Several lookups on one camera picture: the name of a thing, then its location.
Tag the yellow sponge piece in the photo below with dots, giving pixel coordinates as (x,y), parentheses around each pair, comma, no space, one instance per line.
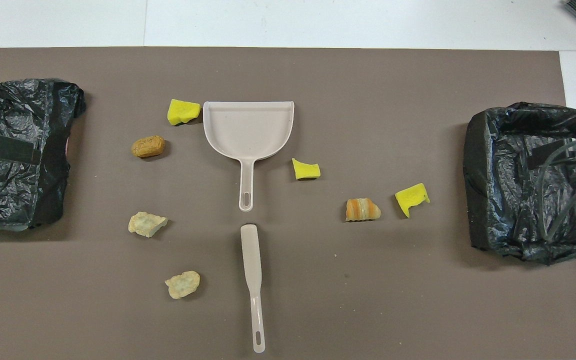
(410,197)
(182,112)
(305,171)

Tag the orange striped croissant piece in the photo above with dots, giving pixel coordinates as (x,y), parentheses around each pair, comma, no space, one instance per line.
(363,210)

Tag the black bag lined bin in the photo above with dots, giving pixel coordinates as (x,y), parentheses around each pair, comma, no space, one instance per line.
(508,200)
(13,190)

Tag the brown bread roll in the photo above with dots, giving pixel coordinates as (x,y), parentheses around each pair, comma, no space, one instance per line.
(148,146)

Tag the beige brush black bristles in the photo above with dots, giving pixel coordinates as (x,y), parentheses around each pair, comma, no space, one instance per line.
(251,260)

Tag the flaky pastry piece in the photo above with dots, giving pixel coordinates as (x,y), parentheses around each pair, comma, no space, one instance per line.
(183,285)
(145,224)

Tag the brown table mat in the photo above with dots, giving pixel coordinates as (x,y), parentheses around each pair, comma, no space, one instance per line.
(318,300)

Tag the beige plastic dustpan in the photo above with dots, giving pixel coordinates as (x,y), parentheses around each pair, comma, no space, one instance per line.
(248,130)

